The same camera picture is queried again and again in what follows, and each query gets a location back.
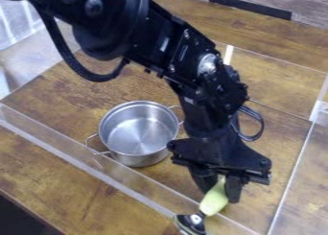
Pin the clear acrylic front barrier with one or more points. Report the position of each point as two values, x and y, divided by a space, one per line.
143 189

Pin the black strip on table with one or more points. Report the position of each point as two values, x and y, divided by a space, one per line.
253 7

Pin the clear acrylic right barrier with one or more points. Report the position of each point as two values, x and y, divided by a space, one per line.
303 209

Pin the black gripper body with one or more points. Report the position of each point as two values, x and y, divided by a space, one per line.
225 154

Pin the green handled metal spoon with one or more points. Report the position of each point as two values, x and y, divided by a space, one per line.
193 224

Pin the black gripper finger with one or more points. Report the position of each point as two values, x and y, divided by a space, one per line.
234 188
205 178

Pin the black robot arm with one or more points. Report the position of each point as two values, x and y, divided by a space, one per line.
137 31

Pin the stainless steel pot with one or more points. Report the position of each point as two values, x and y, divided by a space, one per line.
135 131

